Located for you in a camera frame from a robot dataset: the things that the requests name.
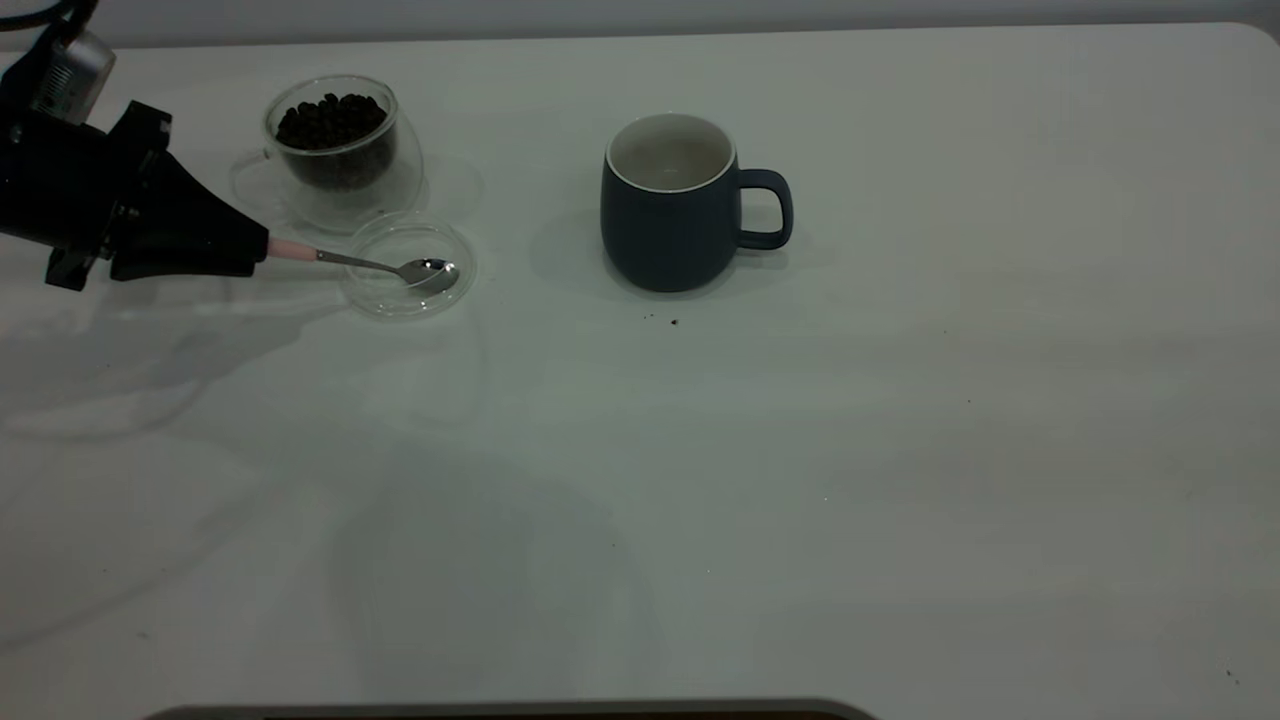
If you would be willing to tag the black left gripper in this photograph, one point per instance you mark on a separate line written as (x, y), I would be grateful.
(60, 185)

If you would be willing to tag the clear double-walled glass cup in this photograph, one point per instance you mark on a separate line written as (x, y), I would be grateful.
(350, 205)

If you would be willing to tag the dark coffee beans pile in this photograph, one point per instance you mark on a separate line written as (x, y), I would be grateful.
(335, 135)

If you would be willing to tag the clear round glass lid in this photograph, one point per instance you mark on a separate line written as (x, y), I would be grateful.
(400, 300)

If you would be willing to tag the dark grey ceramic mug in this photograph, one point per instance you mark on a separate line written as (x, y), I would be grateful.
(665, 240)

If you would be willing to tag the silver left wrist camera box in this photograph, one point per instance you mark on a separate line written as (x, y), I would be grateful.
(80, 75)

